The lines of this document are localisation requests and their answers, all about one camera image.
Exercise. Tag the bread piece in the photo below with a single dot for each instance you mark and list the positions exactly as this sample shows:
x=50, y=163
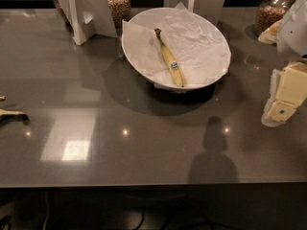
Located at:
x=269, y=36

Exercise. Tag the white paper liner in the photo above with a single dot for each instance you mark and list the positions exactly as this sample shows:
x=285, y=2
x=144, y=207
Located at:
x=192, y=45

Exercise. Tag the left white folded card stand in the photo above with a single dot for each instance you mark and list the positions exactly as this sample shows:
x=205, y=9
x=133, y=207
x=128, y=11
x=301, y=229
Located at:
x=88, y=18

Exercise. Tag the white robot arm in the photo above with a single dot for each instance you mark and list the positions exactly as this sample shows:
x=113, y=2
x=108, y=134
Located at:
x=292, y=35

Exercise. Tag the left glass jar of cereal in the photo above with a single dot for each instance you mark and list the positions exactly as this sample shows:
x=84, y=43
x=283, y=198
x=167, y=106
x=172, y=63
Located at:
x=120, y=11

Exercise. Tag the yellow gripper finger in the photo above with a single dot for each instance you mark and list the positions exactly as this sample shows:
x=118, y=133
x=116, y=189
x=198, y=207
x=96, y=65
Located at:
x=273, y=109
x=294, y=88

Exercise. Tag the right glass jar of cereal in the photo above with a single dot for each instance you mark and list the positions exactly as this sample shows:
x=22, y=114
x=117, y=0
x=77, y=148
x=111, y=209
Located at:
x=269, y=12

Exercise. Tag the banana at left edge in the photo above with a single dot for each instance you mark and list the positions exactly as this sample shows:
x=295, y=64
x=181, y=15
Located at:
x=12, y=113

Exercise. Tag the glass jar of cereal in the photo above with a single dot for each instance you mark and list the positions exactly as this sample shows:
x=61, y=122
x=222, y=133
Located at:
x=269, y=12
x=120, y=11

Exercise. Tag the yellow banana with sticker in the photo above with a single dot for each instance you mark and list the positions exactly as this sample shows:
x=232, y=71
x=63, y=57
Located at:
x=170, y=61

